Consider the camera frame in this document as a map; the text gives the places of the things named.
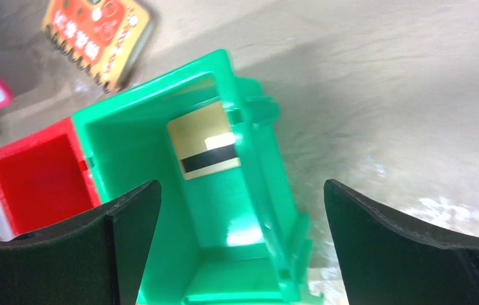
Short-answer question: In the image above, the green plastic bin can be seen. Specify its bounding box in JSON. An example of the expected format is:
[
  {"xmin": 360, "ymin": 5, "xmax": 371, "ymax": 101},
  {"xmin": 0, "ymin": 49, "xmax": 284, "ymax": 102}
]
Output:
[{"xmin": 72, "ymin": 49, "xmax": 323, "ymax": 304}]

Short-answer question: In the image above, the gold credit card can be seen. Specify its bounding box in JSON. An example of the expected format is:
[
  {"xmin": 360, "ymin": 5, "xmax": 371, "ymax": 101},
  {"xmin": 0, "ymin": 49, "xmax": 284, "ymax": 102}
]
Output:
[{"xmin": 166, "ymin": 101, "xmax": 241, "ymax": 180}]

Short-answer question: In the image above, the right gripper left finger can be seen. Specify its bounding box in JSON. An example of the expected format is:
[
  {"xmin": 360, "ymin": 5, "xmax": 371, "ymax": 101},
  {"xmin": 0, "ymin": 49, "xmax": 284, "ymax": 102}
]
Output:
[{"xmin": 0, "ymin": 180, "xmax": 161, "ymax": 304}]

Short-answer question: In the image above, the orange spiral notebook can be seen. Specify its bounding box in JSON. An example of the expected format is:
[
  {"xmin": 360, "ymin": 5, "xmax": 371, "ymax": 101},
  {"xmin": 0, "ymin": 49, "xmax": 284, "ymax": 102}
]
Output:
[{"xmin": 42, "ymin": 0, "xmax": 155, "ymax": 93}]

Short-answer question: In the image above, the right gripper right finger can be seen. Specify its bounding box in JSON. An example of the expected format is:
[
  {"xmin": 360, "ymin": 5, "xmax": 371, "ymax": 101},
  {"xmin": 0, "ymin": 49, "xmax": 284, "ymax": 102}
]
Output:
[{"xmin": 323, "ymin": 179, "xmax": 479, "ymax": 304}]

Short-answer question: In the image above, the red plastic bin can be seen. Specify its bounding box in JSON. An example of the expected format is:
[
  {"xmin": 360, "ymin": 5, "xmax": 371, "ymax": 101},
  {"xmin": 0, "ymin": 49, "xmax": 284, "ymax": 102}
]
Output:
[{"xmin": 0, "ymin": 118, "xmax": 101, "ymax": 236}]

